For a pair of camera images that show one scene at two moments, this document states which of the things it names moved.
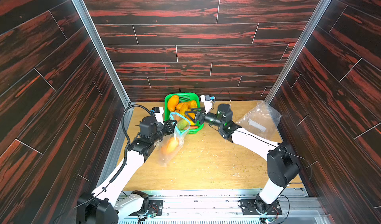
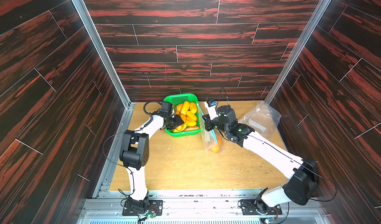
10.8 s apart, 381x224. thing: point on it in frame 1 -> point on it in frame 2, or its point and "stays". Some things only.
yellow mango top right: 193,104 stays
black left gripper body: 160,132 -> 173,122
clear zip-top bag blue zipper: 171,146 -> 213,139
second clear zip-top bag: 262,120 stays
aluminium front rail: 222,206 stays
